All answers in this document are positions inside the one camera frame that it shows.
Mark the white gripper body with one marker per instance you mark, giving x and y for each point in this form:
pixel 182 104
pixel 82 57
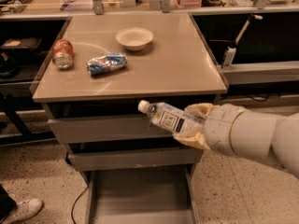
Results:
pixel 219 130

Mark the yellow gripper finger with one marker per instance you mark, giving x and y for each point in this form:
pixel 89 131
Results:
pixel 201 110
pixel 198 141

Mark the clear plastic water bottle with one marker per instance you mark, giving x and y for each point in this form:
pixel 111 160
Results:
pixel 171 118

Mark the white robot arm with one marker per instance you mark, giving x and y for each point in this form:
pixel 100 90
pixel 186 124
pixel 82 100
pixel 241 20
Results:
pixel 271 140

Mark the bottom grey drawer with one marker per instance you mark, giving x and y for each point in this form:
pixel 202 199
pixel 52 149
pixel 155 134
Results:
pixel 152 195

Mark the grey drawer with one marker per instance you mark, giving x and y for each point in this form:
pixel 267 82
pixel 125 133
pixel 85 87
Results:
pixel 135 153
pixel 152 195
pixel 100 120

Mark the grey drawer cabinet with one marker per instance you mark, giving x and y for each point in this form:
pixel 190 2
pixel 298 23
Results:
pixel 174 68

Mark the middle grey drawer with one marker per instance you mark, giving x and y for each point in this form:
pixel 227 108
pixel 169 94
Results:
pixel 135 153

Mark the top grey drawer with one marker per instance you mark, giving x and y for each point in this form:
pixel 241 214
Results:
pixel 100 120

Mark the white glue tube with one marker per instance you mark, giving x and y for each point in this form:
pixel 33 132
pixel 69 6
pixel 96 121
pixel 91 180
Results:
pixel 228 58

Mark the white paper bowl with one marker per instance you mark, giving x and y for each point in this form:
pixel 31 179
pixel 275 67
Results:
pixel 135 38

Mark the crushed blue can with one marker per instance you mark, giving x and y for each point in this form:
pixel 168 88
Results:
pixel 106 64

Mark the orange soda can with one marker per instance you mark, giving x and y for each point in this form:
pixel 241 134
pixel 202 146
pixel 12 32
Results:
pixel 63 54

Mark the black tray on shelf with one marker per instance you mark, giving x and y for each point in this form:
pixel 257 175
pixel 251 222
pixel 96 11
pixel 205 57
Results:
pixel 30 43

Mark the white sneaker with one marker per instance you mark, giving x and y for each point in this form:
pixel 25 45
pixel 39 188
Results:
pixel 23 210

